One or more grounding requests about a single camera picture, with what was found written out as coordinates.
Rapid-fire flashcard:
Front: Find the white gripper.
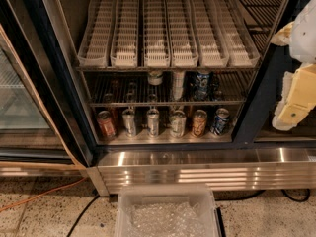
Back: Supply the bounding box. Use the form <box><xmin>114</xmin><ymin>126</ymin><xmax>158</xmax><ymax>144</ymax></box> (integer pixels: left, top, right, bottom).
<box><xmin>271</xmin><ymin>22</ymin><xmax>316</xmax><ymax>131</ymax></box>

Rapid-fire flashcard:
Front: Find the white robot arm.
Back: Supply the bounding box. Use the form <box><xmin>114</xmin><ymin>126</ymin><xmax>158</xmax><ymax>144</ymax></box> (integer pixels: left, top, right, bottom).
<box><xmin>271</xmin><ymin>0</ymin><xmax>316</xmax><ymax>131</ymax></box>

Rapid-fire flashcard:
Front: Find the blue can bottom shelf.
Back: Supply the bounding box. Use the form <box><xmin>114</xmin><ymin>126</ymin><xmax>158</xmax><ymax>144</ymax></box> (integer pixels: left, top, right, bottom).
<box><xmin>210</xmin><ymin>108</ymin><xmax>230</xmax><ymax>136</ymax></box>

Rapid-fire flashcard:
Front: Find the blue can shelf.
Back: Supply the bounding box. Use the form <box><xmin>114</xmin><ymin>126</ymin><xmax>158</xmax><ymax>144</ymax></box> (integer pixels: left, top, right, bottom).
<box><xmin>194</xmin><ymin>71</ymin><xmax>210</xmax><ymax>101</ymax></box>
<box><xmin>210</xmin><ymin>108</ymin><xmax>230</xmax><ymax>136</ymax></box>

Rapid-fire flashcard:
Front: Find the blue can middle shelf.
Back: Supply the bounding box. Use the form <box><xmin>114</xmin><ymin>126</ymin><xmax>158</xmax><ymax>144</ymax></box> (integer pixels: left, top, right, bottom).
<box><xmin>194</xmin><ymin>71</ymin><xmax>210</xmax><ymax>101</ymax></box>

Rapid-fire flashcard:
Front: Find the orange can bottom shelf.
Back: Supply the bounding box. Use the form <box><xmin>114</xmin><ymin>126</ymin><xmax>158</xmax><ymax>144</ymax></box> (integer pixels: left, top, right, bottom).
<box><xmin>192</xmin><ymin>110</ymin><xmax>207</xmax><ymax>137</ymax></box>

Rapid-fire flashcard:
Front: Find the stainless fridge base grille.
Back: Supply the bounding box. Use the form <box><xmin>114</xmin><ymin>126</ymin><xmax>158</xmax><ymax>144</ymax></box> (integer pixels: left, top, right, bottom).
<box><xmin>87</xmin><ymin>147</ymin><xmax>316</xmax><ymax>197</ymax></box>

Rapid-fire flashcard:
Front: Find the white tall can middle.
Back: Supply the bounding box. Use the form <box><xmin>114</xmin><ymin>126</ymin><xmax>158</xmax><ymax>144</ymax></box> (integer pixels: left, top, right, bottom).
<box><xmin>172</xmin><ymin>71</ymin><xmax>186</xmax><ymax>101</ymax></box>

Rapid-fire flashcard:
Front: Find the silver can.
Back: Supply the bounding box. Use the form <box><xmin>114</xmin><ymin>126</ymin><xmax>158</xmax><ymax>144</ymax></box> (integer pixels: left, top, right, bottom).
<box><xmin>170</xmin><ymin>110</ymin><xmax>187</xmax><ymax>138</ymax></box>
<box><xmin>122</xmin><ymin>109</ymin><xmax>137</xmax><ymax>137</ymax></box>
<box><xmin>147</xmin><ymin>109</ymin><xmax>159</xmax><ymax>137</ymax></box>

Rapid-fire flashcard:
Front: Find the white can middle shelf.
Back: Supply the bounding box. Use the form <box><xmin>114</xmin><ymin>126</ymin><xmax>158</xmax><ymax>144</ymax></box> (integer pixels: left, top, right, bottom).
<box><xmin>147</xmin><ymin>71</ymin><xmax>163</xmax><ymax>86</ymax></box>

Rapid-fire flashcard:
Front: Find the red can bottom shelf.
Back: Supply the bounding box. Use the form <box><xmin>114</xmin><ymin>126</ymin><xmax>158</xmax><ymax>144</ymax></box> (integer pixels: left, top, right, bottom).
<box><xmin>97</xmin><ymin>111</ymin><xmax>117</xmax><ymax>138</ymax></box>

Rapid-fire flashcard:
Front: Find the glass fridge door left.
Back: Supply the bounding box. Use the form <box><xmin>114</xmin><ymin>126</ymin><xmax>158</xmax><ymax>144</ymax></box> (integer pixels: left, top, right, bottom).
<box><xmin>0</xmin><ymin>24</ymin><xmax>85</xmax><ymax>170</ymax></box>

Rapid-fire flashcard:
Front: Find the clear plastic bin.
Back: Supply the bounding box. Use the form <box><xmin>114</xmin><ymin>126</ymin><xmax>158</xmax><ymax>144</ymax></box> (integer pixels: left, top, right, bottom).
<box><xmin>114</xmin><ymin>184</ymin><xmax>223</xmax><ymax>237</ymax></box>

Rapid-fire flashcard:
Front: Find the dark fridge door frame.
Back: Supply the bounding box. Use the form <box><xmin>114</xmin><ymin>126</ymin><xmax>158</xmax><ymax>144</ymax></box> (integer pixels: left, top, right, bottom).
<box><xmin>231</xmin><ymin>0</ymin><xmax>316</xmax><ymax>145</ymax></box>

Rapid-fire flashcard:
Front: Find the black cable right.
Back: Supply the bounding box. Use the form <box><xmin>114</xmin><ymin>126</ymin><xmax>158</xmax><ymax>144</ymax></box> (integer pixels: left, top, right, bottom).
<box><xmin>214</xmin><ymin>188</ymin><xmax>312</xmax><ymax>203</ymax></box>

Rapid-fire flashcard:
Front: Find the black cable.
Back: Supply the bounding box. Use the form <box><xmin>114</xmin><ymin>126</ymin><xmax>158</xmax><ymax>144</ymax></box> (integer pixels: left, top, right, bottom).
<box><xmin>214</xmin><ymin>188</ymin><xmax>312</xmax><ymax>203</ymax></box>
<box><xmin>65</xmin><ymin>194</ymin><xmax>101</xmax><ymax>237</ymax></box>

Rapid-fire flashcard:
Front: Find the middle wire shelf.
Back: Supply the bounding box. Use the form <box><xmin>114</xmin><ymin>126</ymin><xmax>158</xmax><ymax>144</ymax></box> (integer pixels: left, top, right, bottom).
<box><xmin>88</xmin><ymin>70</ymin><xmax>253</xmax><ymax>108</ymax></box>

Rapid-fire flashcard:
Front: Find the black cable left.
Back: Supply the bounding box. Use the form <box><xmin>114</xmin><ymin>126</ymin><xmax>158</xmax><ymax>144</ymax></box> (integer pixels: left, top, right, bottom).
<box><xmin>65</xmin><ymin>194</ymin><xmax>101</xmax><ymax>237</ymax></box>

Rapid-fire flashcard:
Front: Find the orange cable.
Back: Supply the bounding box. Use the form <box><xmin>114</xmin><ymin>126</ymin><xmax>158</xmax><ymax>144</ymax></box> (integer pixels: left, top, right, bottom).
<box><xmin>0</xmin><ymin>176</ymin><xmax>89</xmax><ymax>213</ymax></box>

